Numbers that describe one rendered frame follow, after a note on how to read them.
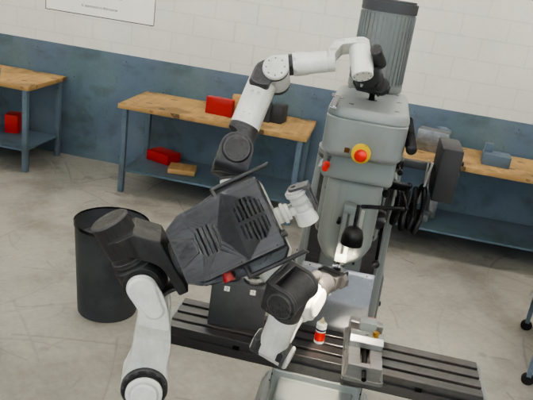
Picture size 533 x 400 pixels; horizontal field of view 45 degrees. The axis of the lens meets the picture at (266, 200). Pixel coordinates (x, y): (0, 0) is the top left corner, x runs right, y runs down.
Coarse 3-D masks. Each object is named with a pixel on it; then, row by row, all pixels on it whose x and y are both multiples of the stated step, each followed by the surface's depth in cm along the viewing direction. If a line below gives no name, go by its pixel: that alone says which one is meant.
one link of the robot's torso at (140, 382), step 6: (138, 378) 189; (144, 378) 189; (132, 384) 189; (138, 384) 189; (144, 384) 189; (150, 384) 190; (156, 384) 190; (126, 390) 189; (132, 390) 189; (138, 390) 189; (144, 390) 189; (150, 390) 189; (156, 390) 191; (162, 390) 191; (126, 396) 190; (132, 396) 189; (138, 396) 190; (144, 396) 190; (150, 396) 190; (156, 396) 191; (162, 396) 192
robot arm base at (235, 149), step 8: (224, 136) 180; (232, 136) 179; (240, 136) 180; (224, 144) 179; (232, 144) 179; (240, 144) 179; (248, 144) 180; (216, 152) 192; (224, 152) 178; (232, 152) 179; (240, 152) 179; (248, 152) 180; (216, 160) 179; (224, 160) 179; (232, 160) 179; (240, 160) 179; (248, 160) 180; (216, 168) 182; (224, 168) 180; (232, 168) 180; (240, 168) 180
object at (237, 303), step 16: (224, 288) 243; (240, 288) 243; (256, 288) 242; (224, 304) 246; (240, 304) 245; (256, 304) 245; (208, 320) 248; (224, 320) 248; (240, 320) 247; (256, 320) 247
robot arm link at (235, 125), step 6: (234, 120) 187; (228, 126) 190; (234, 126) 186; (240, 126) 185; (246, 126) 185; (252, 126) 186; (240, 132) 185; (246, 132) 185; (252, 132) 186; (258, 132) 189; (252, 138) 187
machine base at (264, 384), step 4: (268, 372) 347; (264, 376) 351; (268, 376) 344; (264, 380) 344; (268, 380) 340; (260, 384) 347; (264, 384) 337; (268, 384) 337; (260, 388) 341; (264, 388) 334; (268, 388) 334; (260, 392) 334; (264, 392) 330; (268, 392) 331; (364, 392) 346; (256, 396) 337; (260, 396) 327; (264, 396) 327; (364, 396) 339
